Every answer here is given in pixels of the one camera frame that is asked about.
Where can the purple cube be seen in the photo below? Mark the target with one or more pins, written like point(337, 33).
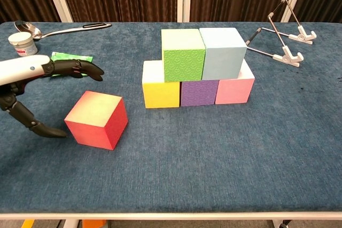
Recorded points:
point(199, 93)

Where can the light blue cube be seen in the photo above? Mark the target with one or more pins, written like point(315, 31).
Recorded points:
point(223, 61)

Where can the small white jar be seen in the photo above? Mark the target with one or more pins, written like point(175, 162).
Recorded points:
point(22, 45)

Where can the red cube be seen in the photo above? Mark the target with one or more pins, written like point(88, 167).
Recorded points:
point(91, 121)

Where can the blue table mat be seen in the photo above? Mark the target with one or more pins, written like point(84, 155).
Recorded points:
point(187, 172)

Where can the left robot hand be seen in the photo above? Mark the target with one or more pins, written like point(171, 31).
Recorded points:
point(21, 69)

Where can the pink cube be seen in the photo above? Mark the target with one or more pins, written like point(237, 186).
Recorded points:
point(233, 92)

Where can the green foil packet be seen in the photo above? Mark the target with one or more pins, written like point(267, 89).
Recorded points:
point(66, 56)

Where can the yellow cube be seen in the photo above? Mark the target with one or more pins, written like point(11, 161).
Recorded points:
point(161, 95)

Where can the metal ladle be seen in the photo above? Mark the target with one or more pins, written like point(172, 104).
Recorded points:
point(26, 28)

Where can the green cube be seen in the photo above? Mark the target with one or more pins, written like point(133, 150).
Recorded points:
point(184, 65)

